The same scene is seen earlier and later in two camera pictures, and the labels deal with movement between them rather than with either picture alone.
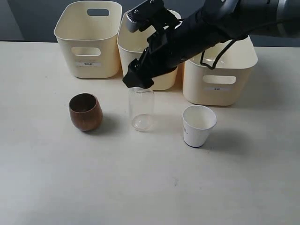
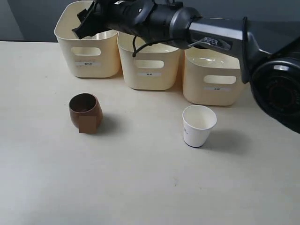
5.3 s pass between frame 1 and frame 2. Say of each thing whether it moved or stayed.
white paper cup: stayed
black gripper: moved
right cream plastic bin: stayed
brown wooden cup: stayed
